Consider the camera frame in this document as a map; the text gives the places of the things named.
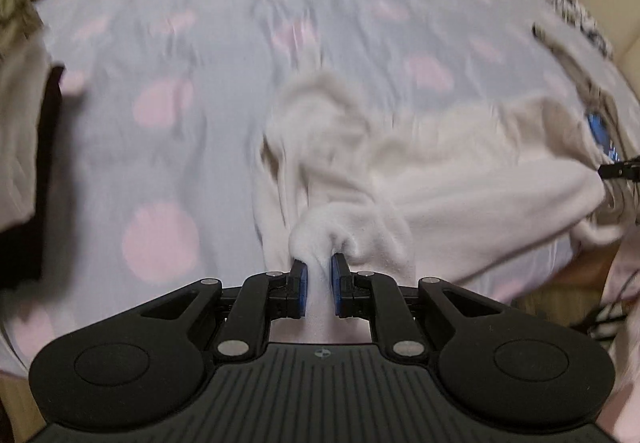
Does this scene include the folded white clothes stack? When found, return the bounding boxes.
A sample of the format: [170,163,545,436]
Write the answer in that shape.
[1,32,51,229]

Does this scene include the white fleece garment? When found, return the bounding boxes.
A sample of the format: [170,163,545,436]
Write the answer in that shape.
[253,70,639,343]

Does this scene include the patterned black white cloth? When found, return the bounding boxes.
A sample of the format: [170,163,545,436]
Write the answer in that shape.
[546,0,614,59]

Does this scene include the polka dot bed sheet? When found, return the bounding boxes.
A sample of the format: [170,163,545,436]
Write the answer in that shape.
[0,0,640,374]

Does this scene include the smartphone with lit screen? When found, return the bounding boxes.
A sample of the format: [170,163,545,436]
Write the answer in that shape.
[586,111,624,162]

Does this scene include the taupe thin garment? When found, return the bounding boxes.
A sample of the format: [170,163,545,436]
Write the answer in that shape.
[532,22,639,223]

